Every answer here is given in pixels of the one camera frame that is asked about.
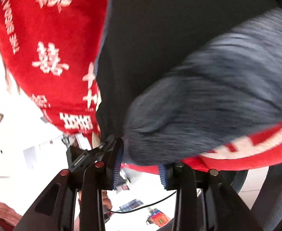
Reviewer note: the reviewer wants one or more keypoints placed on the red blanket white characters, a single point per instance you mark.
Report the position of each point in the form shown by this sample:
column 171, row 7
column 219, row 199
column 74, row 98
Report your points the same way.
column 52, row 48

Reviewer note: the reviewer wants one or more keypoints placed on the black pants grey waistband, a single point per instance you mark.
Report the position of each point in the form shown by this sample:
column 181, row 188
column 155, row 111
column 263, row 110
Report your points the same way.
column 181, row 77

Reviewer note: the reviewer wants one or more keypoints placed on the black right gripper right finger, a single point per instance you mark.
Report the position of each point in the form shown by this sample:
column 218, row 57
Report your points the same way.
column 204, row 201

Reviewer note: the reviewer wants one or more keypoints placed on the colourful box on floor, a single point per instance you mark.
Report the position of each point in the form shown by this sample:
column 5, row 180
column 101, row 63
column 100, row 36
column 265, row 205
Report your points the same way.
column 157, row 217

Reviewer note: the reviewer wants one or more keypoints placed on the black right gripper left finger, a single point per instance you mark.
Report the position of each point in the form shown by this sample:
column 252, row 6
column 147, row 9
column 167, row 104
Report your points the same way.
column 54, row 208

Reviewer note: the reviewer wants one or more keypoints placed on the person's left hand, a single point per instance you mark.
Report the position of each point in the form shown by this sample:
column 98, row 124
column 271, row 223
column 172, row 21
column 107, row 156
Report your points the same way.
column 105, row 199

